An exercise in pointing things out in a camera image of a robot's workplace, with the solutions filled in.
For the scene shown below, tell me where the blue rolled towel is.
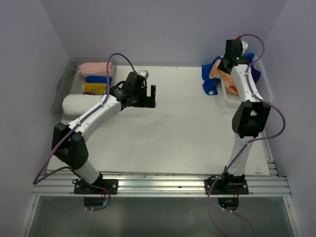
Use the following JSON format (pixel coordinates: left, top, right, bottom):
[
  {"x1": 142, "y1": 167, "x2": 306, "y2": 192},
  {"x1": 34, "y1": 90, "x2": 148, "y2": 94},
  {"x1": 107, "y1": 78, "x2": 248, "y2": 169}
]
[{"x1": 85, "y1": 76, "x2": 113, "y2": 85}]

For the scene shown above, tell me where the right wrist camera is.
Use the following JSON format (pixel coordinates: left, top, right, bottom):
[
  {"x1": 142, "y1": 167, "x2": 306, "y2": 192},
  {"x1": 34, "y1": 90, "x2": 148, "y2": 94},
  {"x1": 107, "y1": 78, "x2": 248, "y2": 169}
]
[{"x1": 236, "y1": 36, "x2": 248, "y2": 56}]

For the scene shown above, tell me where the grey plastic bin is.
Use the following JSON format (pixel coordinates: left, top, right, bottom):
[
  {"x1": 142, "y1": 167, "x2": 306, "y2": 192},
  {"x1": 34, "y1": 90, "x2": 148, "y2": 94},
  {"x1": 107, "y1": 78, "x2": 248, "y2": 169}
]
[{"x1": 50, "y1": 57, "x2": 107, "y2": 119}]

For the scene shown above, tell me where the orange patterned cloth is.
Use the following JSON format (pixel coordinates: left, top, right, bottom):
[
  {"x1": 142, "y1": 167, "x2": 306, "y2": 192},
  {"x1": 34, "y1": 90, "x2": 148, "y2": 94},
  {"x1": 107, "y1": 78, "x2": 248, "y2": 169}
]
[{"x1": 209, "y1": 59, "x2": 238, "y2": 95}]

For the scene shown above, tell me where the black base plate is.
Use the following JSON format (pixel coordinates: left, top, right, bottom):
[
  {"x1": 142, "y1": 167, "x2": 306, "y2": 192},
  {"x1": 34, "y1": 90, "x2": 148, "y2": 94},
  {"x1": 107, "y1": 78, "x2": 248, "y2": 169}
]
[
  {"x1": 72, "y1": 178, "x2": 119, "y2": 195},
  {"x1": 204, "y1": 171, "x2": 249, "y2": 195}
]

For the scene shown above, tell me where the blue cloth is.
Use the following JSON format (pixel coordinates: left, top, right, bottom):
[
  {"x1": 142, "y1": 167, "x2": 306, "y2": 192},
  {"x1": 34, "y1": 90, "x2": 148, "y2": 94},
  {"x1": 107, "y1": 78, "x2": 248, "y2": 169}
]
[{"x1": 201, "y1": 56, "x2": 225, "y2": 96}]

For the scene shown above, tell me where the yellow rolled towel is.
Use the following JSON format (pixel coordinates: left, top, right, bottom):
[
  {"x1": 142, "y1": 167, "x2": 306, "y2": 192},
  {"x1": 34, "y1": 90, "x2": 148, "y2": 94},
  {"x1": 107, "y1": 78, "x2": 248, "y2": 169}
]
[{"x1": 83, "y1": 83, "x2": 107, "y2": 95}]

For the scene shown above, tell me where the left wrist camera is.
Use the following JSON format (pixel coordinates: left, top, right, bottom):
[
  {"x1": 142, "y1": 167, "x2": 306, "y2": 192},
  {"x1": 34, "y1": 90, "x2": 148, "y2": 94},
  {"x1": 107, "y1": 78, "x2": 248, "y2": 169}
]
[{"x1": 137, "y1": 70, "x2": 149, "y2": 79}]

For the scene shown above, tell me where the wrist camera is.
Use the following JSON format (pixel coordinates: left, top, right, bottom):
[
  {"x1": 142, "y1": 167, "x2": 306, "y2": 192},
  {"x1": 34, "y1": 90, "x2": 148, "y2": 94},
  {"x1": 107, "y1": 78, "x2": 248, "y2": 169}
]
[
  {"x1": 236, "y1": 36, "x2": 248, "y2": 56},
  {"x1": 137, "y1": 70, "x2": 149, "y2": 79}
]

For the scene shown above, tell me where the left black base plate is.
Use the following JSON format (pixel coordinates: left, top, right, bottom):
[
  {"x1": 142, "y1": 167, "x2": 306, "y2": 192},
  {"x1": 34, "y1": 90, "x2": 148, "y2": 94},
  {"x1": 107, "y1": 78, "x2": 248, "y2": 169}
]
[{"x1": 72, "y1": 178, "x2": 119, "y2": 195}]

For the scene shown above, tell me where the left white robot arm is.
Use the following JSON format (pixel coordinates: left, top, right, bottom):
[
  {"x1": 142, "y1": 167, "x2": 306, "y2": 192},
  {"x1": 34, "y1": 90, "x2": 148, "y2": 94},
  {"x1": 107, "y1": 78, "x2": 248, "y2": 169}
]
[{"x1": 52, "y1": 70, "x2": 156, "y2": 194}]

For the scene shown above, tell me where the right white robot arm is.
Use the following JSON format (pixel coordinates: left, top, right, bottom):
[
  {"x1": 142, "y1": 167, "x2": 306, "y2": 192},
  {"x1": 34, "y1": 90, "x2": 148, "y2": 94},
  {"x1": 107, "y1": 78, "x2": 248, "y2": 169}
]
[{"x1": 218, "y1": 39, "x2": 271, "y2": 194}]

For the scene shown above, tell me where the dark purple cloth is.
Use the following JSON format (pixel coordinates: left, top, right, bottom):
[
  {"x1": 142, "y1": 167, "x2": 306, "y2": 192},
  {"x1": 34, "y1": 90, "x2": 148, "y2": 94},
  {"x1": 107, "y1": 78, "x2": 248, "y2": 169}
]
[{"x1": 251, "y1": 65, "x2": 261, "y2": 83}]

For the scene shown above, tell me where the white plastic basket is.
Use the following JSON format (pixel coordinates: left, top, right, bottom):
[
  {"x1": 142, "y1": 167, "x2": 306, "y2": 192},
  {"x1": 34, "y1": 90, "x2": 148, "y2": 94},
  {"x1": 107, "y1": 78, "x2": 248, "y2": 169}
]
[{"x1": 220, "y1": 59, "x2": 274, "y2": 108}]

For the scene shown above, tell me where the white towel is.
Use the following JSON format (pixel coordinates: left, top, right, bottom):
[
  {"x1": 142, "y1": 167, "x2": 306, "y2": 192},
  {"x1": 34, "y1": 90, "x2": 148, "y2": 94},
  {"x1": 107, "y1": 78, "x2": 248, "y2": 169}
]
[{"x1": 62, "y1": 94, "x2": 103, "y2": 116}]

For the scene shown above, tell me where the aluminium rail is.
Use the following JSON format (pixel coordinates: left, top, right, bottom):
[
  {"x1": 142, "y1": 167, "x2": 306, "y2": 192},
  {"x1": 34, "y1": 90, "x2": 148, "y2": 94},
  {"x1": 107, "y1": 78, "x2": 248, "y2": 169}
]
[{"x1": 32, "y1": 171, "x2": 291, "y2": 198}]

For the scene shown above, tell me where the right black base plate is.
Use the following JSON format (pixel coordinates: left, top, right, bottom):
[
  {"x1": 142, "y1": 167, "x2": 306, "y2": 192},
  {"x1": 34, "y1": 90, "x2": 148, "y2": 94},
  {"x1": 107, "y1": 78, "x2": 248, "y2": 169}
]
[{"x1": 204, "y1": 171, "x2": 249, "y2": 195}]

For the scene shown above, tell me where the pink rolled towel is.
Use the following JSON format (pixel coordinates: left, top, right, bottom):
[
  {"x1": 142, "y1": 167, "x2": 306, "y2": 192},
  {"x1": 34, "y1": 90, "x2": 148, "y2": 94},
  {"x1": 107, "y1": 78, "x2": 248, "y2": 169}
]
[{"x1": 79, "y1": 62, "x2": 116, "y2": 77}]

